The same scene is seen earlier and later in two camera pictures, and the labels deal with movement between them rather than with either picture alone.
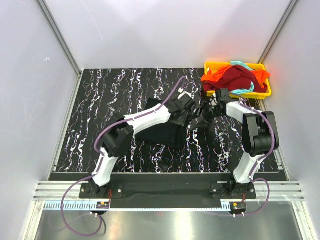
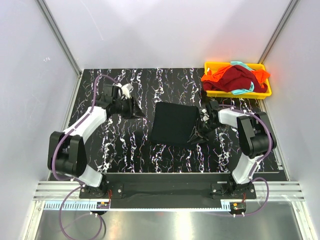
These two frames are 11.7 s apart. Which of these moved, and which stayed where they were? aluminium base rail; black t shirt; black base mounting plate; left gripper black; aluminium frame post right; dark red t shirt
Moved: black t shirt; left gripper black
Stayed: aluminium base rail; dark red t shirt; black base mounting plate; aluminium frame post right
